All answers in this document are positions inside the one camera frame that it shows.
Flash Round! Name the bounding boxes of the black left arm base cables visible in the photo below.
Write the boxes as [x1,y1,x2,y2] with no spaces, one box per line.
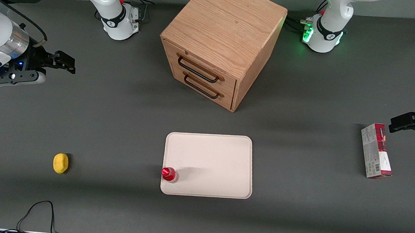
[284,0,329,34]

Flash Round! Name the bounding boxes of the grey and red carton box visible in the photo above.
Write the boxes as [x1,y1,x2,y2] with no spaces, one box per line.
[357,122,396,181]

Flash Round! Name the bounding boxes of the cream plastic tray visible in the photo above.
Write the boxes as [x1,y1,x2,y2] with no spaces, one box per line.
[159,129,257,202]

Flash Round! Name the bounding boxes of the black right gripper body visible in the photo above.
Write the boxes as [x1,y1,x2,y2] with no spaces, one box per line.
[19,40,58,76]

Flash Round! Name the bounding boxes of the black right arm wrist cable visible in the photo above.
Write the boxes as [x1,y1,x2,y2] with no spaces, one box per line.
[0,0,51,47]

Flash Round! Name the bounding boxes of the yellow lemon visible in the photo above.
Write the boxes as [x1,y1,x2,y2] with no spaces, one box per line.
[52,152,70,175]

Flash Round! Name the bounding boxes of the black wire drawer handle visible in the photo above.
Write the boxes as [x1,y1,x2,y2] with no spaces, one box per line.
[180,71,226,100]
[174,53,227,85]

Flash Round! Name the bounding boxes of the black looped table cable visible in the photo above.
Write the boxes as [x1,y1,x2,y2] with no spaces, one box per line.
[16,198,73,233]

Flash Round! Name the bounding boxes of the wooden drawer cabinet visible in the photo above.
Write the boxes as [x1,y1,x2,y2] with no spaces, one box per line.
[154,0,289,117]

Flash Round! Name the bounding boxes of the red coke bottle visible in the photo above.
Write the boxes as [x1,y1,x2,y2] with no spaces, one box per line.
[161,167,180,184]

